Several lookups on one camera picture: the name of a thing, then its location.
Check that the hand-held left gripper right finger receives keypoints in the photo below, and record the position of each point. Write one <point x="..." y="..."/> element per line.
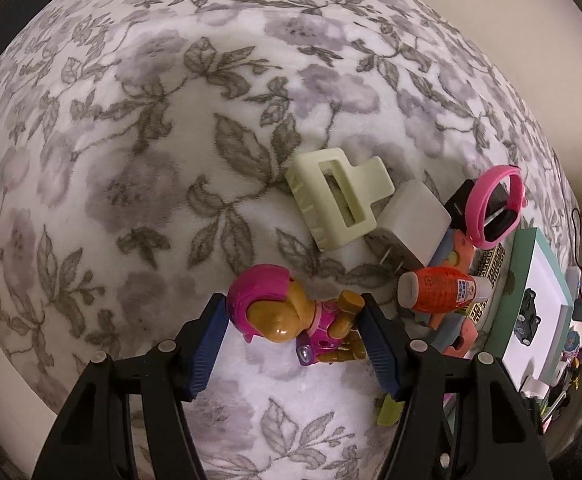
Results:
<point x="378" y="347"/>

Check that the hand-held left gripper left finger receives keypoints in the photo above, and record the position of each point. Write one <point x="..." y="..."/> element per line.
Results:
<point x="205" y="342"/>

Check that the pink toy pup figure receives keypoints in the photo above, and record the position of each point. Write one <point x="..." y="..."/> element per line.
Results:
<point x="271" y="320"/>

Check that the orange glue bottle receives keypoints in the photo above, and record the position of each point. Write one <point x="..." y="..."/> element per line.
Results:
<point x="436" y="287"/>

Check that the teal tray with white inside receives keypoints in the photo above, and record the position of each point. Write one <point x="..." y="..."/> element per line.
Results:
<point x="546" y="280"/>

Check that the cream hair claw clip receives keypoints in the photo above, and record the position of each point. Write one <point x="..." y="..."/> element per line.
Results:
<point x="303" y="180"/>

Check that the yellow-green plastic piece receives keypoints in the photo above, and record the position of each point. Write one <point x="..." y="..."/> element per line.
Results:
<point x="388" y="412"/>

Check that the orange and blue scissors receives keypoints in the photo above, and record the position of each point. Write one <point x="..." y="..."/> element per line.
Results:
<point x="463" y="254"/>

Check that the white charger plug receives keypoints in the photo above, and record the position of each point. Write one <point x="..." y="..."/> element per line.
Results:
<point x="416" y="215"/>

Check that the black toy car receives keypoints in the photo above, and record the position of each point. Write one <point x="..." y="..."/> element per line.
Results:
<point x="527" y="315"/>

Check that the pink smartwatch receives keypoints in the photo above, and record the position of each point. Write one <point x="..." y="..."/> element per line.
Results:
<point x="473" y="207"/>

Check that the floral blanket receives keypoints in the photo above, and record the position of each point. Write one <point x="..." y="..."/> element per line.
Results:
<point x="121" y="160"/>

